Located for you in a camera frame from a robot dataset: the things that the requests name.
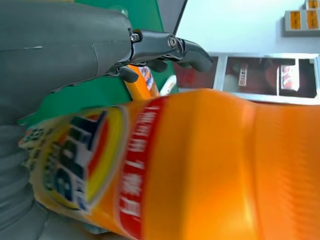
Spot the small white bottle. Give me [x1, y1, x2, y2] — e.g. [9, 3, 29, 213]
[159, 74, 177, 97]

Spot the green table mat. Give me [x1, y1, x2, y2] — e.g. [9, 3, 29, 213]
[17, 0, 180, 128]

